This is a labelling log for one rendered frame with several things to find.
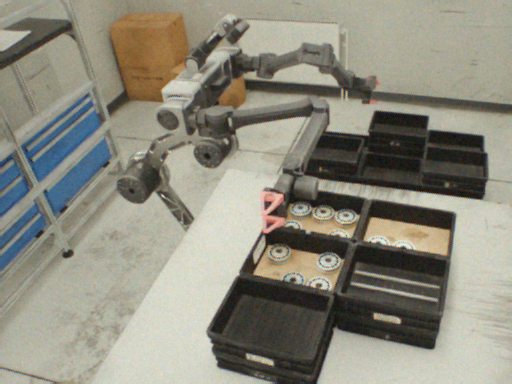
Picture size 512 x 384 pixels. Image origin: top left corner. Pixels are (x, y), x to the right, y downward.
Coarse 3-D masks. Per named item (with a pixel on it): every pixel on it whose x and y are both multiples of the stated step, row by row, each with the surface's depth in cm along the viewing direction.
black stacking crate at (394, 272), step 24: (360, 264) 210; (384, 264) 208; (408, 264) 204; (432, 264) 200; (360, 288) 200; (384, 288) 200; (408, 288) 199; (432, 288) 199; (360, 312) 190; (384, 312) 185
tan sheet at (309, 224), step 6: (288, 210) 239; (312, 210) 238; (288, 216) 236; (300, 222) 232; (306, 222) 232; (312, 222) 232; (306, 228) 229; (312, 228) 229; (318, 228) 229; (324, 228) 228; (330, 228) 228; (336, 228) 228; (342, 228) 228; (354, 228) 228
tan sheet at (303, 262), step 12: (264, 252) 218; (300, 252) 217; (264, 264) 213; (288, 264) 212; (300, 264) 212; (312, 264) 212; (264, 276) 207; (276, 276) 207; (312, 276) 206; (324, 276) 206; (336, 276) 206
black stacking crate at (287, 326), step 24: (240, 288) 197; (264, 288) 194; (240, 312) 194; (264, 312) 193; (288, 312) 193; (312, 312) 192; (240, 336) 185; (264, 336) 184; (288, 336) 184; (312, 336) 184; (288, 360) 171
